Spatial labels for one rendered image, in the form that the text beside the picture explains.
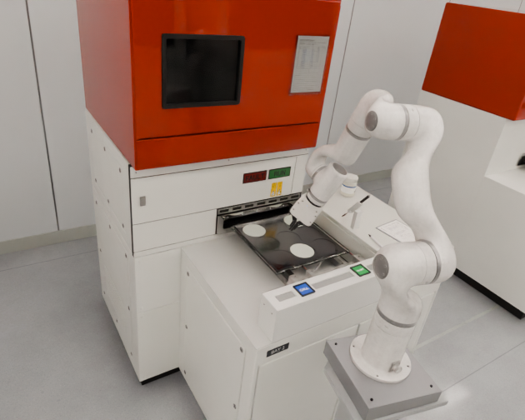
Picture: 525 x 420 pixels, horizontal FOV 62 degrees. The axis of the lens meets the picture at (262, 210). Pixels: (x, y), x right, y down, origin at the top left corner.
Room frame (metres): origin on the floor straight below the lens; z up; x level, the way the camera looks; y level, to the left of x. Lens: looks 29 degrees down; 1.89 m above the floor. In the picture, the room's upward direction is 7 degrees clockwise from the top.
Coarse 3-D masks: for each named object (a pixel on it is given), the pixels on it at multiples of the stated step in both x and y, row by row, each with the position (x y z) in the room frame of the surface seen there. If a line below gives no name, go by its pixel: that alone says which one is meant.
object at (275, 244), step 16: (240, 224) 1.63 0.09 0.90; (272, 224) 1.66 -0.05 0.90; (256, 240) 1.52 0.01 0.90; (272, 240) 1.53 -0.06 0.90; (288, 240) 1.55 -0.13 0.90; (304, 240) 1.56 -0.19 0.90; (320, 240) 1.58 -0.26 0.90; (272, 256) 1.42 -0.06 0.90; (288, 256) 1.43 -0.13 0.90; (320, 256) 1.46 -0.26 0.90
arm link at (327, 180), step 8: (320, 168) 1.48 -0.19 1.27; (328, 168) 1.44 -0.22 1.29; (336, 168) 1.44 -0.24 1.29; (344, 168) 1.48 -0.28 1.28; (312, 176) 1.48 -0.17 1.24; (320, 176) 1.46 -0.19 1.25; (328, 176) 1.43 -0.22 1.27; (336, 176) 1.42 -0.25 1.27; (344, 176) 1.43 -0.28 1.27; (312, 184) 1.48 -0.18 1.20; (320, 184) 1.44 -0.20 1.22; (328, 184) 1.43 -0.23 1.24; (336, 184) 1.43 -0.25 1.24; (312, 192) 1.45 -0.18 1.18; (320, 192) 1.43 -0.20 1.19; (328, 192) 1.43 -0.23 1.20; (320, 200) 1.44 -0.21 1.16
